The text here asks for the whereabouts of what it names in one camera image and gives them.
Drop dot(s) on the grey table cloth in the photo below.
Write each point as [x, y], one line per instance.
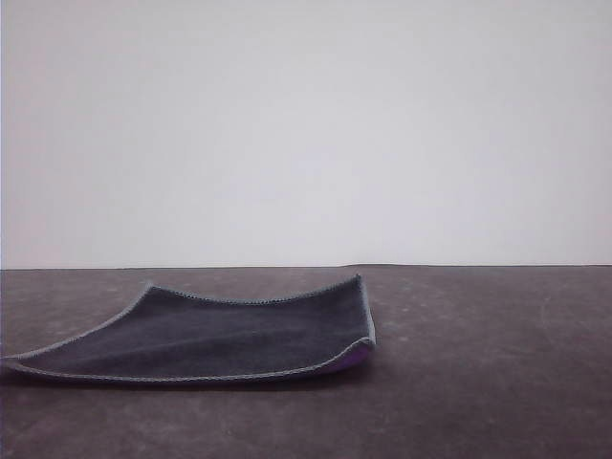
[478, 373]

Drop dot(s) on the purple towel with grey hem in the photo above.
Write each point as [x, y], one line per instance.
[201, 334]

